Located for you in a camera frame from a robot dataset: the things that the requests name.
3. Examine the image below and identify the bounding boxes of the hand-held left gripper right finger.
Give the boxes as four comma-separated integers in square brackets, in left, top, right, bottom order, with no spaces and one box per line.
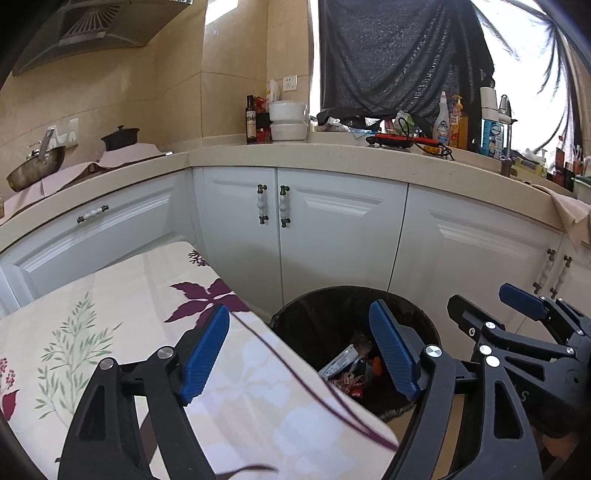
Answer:
[368,299,543,480]

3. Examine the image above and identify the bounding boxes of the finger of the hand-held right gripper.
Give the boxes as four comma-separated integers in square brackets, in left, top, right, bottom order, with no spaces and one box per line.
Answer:
[447,295,575,370]
[499,283,591,347]

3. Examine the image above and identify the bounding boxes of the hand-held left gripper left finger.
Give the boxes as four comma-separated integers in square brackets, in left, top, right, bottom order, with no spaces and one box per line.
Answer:
[58,305,230,480]

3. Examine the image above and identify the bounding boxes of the red checkered ribbon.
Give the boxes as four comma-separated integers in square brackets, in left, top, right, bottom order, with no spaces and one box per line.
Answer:
[329,371,370,393]

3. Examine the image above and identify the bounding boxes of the white tube black cap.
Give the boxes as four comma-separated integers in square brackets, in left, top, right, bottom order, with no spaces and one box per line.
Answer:
[318,346,360,381]

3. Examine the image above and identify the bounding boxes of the black waste bin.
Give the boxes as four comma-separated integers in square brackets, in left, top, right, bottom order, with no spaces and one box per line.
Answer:
[269,286,441,423]

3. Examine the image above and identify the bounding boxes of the floral printed tablecloth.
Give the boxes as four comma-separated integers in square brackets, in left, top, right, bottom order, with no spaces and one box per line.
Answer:
[0,241,400,480]

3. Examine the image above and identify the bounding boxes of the beige towel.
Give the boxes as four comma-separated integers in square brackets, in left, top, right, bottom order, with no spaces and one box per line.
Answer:
[531,184,591,245]

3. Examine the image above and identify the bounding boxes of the white kitchen cabinets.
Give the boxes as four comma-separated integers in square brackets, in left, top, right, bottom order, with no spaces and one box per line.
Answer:
[0,166,591,324]

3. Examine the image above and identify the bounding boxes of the yellow green tissue pack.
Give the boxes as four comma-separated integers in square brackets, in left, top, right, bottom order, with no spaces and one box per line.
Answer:
[512,148,550,178]

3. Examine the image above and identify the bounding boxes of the dark sauce bottle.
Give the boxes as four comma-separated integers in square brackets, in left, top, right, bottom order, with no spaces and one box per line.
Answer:
[554,136,568,185]

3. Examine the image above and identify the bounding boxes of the blue white packet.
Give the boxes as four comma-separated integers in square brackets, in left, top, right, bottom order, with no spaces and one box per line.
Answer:
[481,119,505,158]

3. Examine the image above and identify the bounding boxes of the orange detergent bottle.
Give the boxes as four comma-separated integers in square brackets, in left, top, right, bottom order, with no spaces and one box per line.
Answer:
[450,95,469,149]

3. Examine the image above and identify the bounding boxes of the red power strip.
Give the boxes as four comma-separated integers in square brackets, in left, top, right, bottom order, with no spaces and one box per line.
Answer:
[366,134,437,148]

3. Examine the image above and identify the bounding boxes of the white spray bottle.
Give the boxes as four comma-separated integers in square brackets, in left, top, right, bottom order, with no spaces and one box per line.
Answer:
[434,91,451,146]

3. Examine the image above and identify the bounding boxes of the steel faucet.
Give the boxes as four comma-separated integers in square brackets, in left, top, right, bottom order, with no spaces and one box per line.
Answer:
[499,95,515,160]

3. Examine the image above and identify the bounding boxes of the white faucet water purifier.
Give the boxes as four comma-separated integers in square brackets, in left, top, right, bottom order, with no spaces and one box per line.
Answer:
[479,86,518,125]

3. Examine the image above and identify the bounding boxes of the white green plastic bag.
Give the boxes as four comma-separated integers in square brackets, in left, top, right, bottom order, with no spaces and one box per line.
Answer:
[392,110,419,137]

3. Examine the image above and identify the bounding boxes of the beige stove cover cloth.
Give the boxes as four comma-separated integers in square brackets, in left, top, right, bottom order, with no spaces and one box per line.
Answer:
[0,142,174,217]

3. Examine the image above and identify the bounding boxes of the black lidded pot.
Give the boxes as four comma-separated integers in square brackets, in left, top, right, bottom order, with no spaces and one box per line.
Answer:
[100,124,140,151]

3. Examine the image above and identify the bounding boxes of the red packet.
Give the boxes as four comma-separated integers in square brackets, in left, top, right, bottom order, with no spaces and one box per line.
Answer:
[256,96,273,141]

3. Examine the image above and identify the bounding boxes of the dark glass bottle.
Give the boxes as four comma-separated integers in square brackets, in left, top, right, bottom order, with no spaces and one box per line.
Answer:
[246,95,258,144]

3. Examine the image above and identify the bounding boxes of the steel wok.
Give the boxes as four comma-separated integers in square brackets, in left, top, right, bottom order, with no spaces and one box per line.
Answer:
[6,130,66,193]

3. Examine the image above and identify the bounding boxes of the dark curtain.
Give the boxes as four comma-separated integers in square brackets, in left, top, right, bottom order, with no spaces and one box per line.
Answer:
[318,0,497,123]

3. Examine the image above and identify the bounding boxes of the steel range hood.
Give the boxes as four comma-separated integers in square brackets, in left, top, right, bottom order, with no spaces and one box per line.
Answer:
[11,0,195,77]

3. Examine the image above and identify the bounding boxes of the wall socket with plug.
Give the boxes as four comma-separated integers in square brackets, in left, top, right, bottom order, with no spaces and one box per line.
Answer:
[46,117,79,147]

